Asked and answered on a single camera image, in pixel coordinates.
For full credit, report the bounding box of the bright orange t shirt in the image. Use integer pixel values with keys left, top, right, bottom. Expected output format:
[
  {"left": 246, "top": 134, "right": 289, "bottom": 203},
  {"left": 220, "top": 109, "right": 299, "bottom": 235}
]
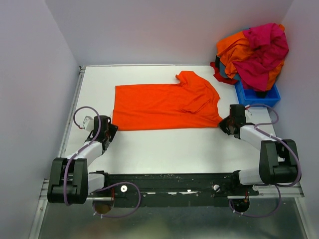
[{"left": 112, "top": 71, "right": 222, "bottom": 131}]

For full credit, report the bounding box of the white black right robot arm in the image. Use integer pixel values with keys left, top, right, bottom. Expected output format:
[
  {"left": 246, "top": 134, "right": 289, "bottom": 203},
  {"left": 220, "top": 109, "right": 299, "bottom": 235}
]
[{"left": 219, "top": 104, "right": 302, "bottom": 195}]

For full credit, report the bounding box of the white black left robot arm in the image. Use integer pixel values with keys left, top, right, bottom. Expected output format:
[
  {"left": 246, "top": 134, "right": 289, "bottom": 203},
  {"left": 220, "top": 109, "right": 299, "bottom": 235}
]
[{"left": 47, "top": 116, "right": 118, "bottom": 206}]

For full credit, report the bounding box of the blue plastic bin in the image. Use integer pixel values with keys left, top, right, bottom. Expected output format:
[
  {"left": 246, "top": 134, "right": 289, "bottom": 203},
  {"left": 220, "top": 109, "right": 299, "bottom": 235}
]
[{"left": 234, "top": 81, "right": 281, "bottom": 107}]

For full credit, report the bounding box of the red t shirt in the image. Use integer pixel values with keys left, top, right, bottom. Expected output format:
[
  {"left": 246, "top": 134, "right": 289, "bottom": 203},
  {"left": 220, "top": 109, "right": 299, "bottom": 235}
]
[{"left": 210, "top": 62, "right": 238, "bottom": 85}]

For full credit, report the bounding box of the teal blue t shirt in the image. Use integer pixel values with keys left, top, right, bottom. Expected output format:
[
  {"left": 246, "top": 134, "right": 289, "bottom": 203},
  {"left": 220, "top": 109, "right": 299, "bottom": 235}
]
[{"left": 219, "top": 61, "right": 241, "bottom": 81}]

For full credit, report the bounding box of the orange t shirt in pile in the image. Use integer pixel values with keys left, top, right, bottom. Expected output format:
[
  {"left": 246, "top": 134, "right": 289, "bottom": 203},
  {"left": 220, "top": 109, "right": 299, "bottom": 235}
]
[{"left": 216, "top": 31, "right": 285, "bottom": 89}]

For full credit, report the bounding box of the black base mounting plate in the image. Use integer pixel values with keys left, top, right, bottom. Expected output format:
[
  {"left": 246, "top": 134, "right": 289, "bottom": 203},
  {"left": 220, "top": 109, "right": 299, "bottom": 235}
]
[{"left": 88, "top": 173, "right": 259, "bottom": 208}]

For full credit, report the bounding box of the magenta t shirt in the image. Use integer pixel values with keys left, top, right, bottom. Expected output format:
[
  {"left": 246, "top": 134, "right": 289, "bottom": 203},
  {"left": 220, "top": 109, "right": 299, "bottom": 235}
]
[{"left": 233, "top": 23, "right": 289, "bottom": 92}]

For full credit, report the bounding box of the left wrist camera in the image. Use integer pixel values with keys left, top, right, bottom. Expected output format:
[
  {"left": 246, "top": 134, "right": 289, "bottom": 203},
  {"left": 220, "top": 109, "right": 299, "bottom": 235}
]
[{"left": 80, "top": 116, "right": 94, "bottom": 132}]

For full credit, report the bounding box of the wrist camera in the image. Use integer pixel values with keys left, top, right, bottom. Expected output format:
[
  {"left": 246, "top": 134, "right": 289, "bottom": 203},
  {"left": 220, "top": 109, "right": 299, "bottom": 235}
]
[
  {"left": 245, "top": 106, "right": 252, "bottom": 118},
  {"left": 80, "top": 116, "right": 94, "bottom": 132}
]

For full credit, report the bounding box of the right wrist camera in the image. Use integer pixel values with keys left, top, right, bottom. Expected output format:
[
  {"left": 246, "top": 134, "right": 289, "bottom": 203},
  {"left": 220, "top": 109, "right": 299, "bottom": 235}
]
[{"left": 245, "top": 106, "right": 252, "bottom": 118}]

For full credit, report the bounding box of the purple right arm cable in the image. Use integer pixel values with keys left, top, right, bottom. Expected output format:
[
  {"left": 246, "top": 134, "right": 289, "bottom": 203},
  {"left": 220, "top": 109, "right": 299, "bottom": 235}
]
[{"left": 229, "top": 103, "right": 303, "bottom": 217}]

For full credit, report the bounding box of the aluminium extrusion rail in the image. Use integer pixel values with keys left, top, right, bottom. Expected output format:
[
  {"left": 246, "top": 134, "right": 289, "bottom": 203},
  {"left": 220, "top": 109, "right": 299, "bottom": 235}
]
[{"left": 39, "top": 179, "right": 49, "bottom": 200}]

